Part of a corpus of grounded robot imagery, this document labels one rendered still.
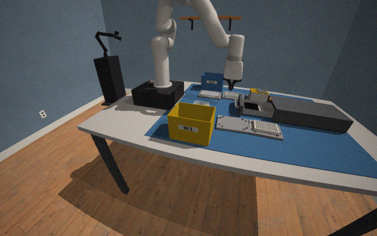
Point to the yellow open-top bin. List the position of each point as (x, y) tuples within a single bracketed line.
[(191, 123)]

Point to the blue bench mat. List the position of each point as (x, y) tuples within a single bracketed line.
[(302, 146)]

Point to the blue open-top bin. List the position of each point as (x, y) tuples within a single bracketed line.
[(212, 81)]

